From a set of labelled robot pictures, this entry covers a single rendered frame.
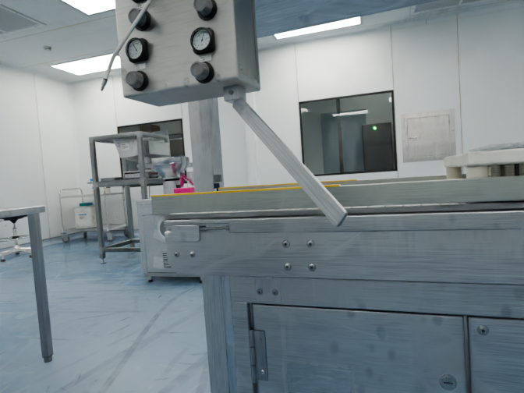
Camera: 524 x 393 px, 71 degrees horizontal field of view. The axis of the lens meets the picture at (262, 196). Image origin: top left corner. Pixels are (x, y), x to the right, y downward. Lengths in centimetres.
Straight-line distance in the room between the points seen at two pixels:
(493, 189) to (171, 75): 50
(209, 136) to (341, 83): 494
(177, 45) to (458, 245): 52
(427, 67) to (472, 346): 536
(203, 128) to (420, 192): 59
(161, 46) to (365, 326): 57
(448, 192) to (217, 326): 69
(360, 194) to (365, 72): 531
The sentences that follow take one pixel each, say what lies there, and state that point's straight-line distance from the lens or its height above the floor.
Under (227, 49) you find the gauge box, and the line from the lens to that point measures 61.
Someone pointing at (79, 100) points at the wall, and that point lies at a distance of 784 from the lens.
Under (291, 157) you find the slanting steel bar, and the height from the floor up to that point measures 92.
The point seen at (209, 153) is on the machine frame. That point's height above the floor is 96.
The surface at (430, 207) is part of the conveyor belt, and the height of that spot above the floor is 83.
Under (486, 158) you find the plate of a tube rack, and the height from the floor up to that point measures 90.
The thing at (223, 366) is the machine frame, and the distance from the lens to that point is 108.
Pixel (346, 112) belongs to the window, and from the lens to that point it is 574.
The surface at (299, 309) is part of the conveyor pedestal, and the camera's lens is 67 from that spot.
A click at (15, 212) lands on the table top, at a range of 210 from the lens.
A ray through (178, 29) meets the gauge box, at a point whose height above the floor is 114.
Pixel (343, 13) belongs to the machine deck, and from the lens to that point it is 94.
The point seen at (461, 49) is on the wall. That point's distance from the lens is 599.
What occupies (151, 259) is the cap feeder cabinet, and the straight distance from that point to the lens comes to 351.
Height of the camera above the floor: 89
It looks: 3 degrees down
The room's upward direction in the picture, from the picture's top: 4 degrees counter-clockwise
